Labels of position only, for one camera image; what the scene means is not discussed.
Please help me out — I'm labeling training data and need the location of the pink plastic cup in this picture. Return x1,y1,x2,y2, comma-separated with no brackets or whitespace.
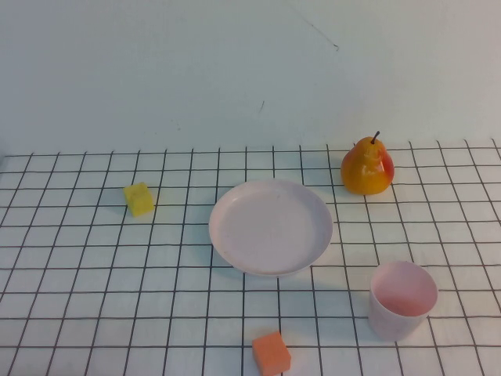
367,260,438,343

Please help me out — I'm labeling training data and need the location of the pink round plate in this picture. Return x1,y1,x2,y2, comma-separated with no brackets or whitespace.
207,179,334,279

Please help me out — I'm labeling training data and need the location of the yellow foam cube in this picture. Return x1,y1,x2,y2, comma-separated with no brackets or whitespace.
123,181,155,218

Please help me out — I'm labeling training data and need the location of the orange yellow toy pear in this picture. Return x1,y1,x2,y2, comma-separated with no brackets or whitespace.
340,131,395,196

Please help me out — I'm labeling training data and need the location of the orange foam cube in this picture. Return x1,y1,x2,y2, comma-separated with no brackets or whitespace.
251,331,292,376

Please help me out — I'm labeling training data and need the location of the white black grid tablecloth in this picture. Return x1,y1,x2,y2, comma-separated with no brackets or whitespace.
0,139,501,376

